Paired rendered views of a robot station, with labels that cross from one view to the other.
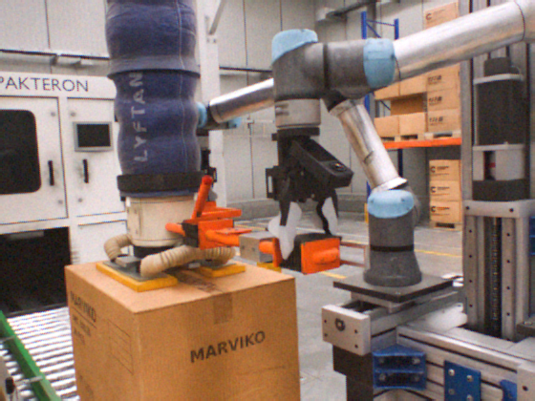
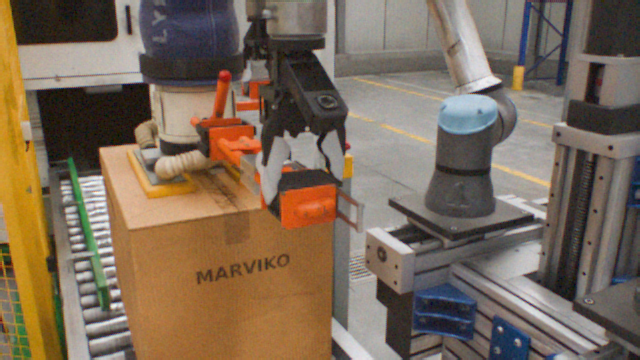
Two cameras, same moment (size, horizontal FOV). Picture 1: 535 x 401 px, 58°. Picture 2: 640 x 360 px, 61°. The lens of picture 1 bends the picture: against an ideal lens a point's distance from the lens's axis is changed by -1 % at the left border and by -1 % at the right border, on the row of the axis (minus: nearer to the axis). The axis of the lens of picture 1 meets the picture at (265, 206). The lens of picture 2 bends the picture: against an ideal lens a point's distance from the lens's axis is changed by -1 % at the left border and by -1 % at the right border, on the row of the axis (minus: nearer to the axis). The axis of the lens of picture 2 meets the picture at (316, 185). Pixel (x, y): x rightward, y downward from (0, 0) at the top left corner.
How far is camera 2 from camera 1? 25 cm
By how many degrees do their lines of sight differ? 16
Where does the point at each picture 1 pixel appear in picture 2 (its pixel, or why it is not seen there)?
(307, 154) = (293, 79)
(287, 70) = not seen: outside the picture
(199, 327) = (207, 248)
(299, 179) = (287, 109)
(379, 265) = (441, 189)
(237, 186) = (365, 34)
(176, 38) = not seen: outside the picture
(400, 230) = (472, 150)
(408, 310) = (470, 246)
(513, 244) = (605, 191)
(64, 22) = not seen: outside the picture
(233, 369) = (249, 293)
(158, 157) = (179, 38)
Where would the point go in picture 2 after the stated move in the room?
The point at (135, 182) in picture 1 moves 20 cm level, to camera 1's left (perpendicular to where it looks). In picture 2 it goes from (153, 68) to (65, 66)
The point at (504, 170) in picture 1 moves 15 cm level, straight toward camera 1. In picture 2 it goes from (612, 93) to (595, 107)
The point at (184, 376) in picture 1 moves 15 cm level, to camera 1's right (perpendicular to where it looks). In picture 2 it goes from (189, 298) to (266, 305)
